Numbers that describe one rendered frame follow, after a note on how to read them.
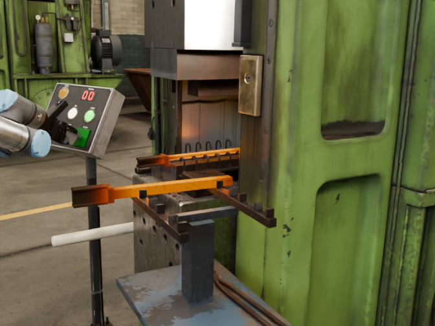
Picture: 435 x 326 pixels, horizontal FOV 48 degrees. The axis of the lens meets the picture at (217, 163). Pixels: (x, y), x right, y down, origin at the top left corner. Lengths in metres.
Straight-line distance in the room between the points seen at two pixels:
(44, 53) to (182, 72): 4.89
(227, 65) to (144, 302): 0.82
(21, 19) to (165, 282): 5.26
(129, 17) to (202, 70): 9.18
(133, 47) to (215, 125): 8.89
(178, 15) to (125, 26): 9.17
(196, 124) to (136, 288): 0.82
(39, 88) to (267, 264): 5.21
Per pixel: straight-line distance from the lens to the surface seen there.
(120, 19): 10.67
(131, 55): 10.79
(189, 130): 1.92
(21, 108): 1.80
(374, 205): 1.68
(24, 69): 6.35
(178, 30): 1.56
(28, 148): 1.65
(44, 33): 6.40
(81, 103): 2.12
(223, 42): 1.60
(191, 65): 1.60
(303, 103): 1.35
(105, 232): 2.07
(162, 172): 1.73
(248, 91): 1.45
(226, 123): 2.01
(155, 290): 1.32
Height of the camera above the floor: 1.39
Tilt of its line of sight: 14 degrees down
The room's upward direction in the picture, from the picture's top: 1 degrees clockwise
